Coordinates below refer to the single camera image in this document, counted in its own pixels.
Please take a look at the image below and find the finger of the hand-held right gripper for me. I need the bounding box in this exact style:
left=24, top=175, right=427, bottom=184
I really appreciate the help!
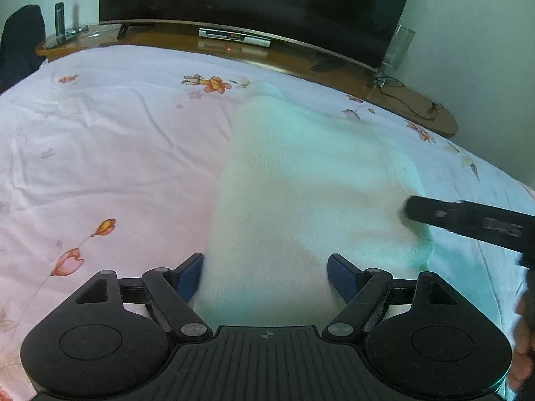
left=405, top=195, right=463, bottom=235

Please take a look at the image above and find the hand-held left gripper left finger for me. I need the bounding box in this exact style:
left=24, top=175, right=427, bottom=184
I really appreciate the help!
left=73, top=253, right=213, bottom=342

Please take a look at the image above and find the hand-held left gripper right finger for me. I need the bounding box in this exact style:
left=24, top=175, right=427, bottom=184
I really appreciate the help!
left=323, top=253, right=461, bottom=339

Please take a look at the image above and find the white towel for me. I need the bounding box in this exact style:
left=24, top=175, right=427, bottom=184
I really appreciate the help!
left=196, top=81, right=438, bottom=331

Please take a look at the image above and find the person's right hand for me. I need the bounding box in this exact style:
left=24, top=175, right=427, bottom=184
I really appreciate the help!
left=507, top=293, right=535, bottom=390

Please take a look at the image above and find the pink floral bed sheet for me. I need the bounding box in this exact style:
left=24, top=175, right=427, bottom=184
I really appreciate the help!
left=0, top=42, right=535, bottom=401

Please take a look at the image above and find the clear glass vase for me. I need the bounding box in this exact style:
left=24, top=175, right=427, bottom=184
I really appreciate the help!
left=377, top=24, right=417, bottom=87

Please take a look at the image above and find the curved wooden shelf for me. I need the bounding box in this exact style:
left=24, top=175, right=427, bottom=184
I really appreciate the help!
left=35, top=22, right=459, bottom=139

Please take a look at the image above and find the silver set-top box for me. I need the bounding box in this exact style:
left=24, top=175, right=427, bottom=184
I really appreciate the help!
left=197, top=27, right=273, bottom=49

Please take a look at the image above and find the dark slim upright cylinder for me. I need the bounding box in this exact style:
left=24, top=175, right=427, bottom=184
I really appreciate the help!
left=54, top=2, right=67, bottom=43

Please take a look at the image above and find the black cable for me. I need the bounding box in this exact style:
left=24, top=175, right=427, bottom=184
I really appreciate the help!
left=367, top=73, right=446, bottom=123

